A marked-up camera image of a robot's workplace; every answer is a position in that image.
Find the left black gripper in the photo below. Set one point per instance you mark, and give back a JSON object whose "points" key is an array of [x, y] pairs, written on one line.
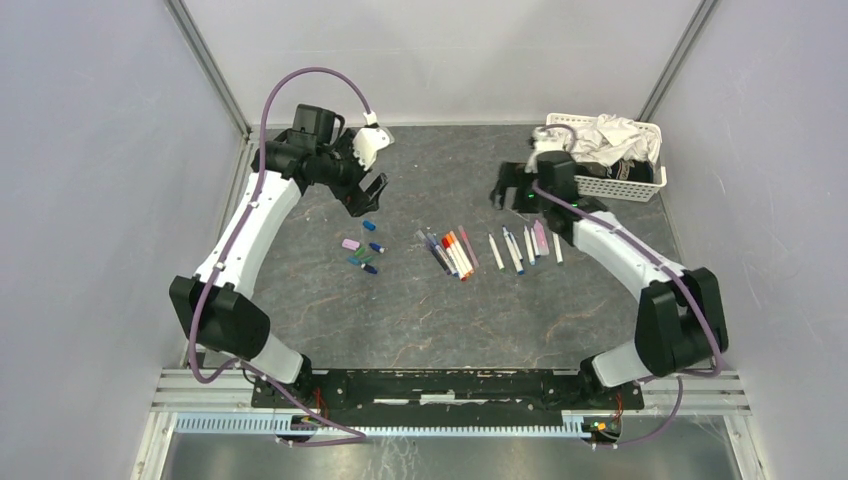
{"points": [[356, 200]]}

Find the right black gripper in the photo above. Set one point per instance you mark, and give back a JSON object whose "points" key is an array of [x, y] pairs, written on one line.
{"points": [[513, 175]]}

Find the pink highlighter cap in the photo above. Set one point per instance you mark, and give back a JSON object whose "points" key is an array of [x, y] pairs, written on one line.
{"points": [[350, 244]]}

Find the pink thin pen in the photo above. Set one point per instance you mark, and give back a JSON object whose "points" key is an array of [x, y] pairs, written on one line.
{"points": [[466, 241]]}

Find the large blue white marker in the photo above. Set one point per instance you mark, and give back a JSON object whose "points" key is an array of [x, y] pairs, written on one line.
{"points": [[513, 251]]}

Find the blue white marker pen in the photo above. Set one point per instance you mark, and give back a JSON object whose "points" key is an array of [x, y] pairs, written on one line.
{"points": [[533, 243]]}

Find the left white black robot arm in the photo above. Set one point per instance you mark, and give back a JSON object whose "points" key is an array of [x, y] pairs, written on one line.
{"points": [[214, 305]]}

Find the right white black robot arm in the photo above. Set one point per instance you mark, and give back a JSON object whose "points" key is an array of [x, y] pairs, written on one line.
{"points": [[680, 324]]}

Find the dark blue capped marker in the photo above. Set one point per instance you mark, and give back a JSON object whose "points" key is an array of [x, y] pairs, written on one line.
{"points": [[442, 254]]}

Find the orange capped marker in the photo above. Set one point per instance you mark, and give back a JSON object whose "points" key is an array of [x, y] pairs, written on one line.
{"points": [[460, 252]]}

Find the white cloth in basket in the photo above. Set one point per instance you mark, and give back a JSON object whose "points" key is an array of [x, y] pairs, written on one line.
{"points": [[607, 139]]}

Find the black cloth in basket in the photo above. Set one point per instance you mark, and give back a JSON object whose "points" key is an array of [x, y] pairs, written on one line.
{"points": [[624, 170]]}

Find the white plastic basket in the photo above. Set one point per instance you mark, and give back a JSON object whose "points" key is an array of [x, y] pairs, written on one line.
{"points": [[604, 188]]}

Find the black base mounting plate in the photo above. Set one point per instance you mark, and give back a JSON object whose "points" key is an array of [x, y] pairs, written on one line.
{"points": [[461, 397]]}

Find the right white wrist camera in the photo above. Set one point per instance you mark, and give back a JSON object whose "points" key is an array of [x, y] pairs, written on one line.
{"points": [[547, 140]]}

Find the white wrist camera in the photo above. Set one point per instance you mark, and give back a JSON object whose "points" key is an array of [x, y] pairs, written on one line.
{"points": [[369, 140], [547, 140]]}

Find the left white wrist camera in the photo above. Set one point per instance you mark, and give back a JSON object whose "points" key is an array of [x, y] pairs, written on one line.
{"points": [[369, 140]]}

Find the aluminium frame rail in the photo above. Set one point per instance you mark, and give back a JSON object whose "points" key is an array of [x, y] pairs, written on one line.
{"points": [[177, 391]]}

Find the white cable duct strip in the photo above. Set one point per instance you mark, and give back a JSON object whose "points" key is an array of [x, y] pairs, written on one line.
{"points": [[289, 425]]}

